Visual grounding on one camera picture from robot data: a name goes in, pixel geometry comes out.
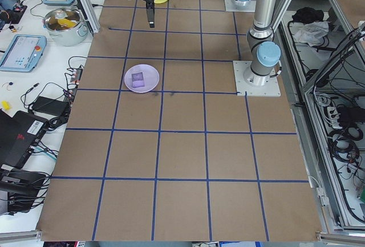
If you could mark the aluminium profile post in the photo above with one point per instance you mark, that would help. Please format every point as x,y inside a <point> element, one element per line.
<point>85,4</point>

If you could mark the steel pot with glass lid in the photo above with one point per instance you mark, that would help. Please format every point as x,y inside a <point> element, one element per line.
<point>64,30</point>

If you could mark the V-shaped metal bar frame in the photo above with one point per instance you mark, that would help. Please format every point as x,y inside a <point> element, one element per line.
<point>309,88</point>

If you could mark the small yellow block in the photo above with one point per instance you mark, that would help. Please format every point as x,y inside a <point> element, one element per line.
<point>5,105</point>

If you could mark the white square base plate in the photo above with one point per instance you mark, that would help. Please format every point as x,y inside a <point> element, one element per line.
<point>271,88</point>
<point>228,4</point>

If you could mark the purple round plate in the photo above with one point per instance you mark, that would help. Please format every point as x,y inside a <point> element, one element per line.
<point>151,83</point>

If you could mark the purple foam block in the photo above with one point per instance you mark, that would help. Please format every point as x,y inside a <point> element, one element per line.
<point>138,80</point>

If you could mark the black electronics box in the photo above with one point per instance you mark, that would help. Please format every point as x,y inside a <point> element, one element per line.
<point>20,187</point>

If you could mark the white crumpled cloth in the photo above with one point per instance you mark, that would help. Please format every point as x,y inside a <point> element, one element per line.
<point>310,34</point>

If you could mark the black power adapter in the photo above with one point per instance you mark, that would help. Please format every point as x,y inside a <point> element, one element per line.
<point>48,105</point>

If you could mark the small black circuit board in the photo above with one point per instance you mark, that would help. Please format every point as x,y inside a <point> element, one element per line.
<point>18,8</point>

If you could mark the black power strip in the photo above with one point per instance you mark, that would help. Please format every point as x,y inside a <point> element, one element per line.
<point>75,76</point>

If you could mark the white power strip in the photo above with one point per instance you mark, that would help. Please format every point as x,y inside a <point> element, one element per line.
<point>332,113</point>

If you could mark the black cloth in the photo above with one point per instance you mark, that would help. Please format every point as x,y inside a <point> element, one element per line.
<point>308,14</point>

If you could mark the black laptop with red logo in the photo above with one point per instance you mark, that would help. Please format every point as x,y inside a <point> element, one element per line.
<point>14,138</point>

